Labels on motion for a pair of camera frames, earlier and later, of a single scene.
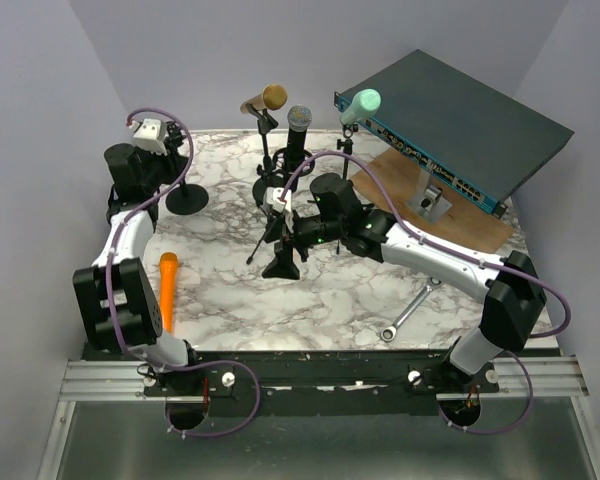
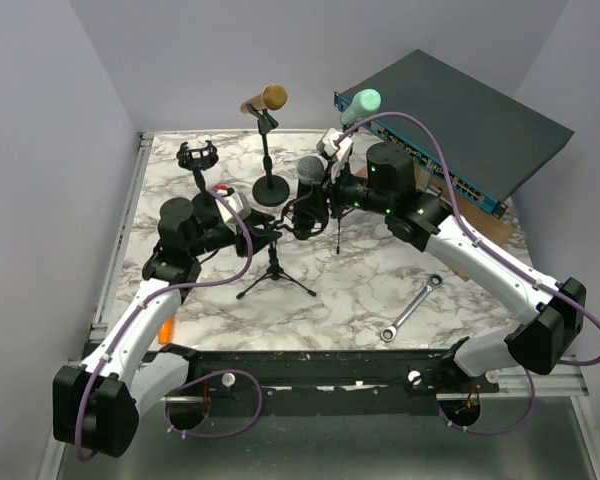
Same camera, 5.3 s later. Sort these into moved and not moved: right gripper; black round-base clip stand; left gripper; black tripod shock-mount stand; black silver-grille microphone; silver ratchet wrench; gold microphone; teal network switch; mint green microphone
Moved: right gripper; black silver-grille microphone; left gripper; black tripod shock-mount stand
Not moved: gold microphone; teal network switch; black round-base clip stand; silver ratchet wrench; mint green microphone
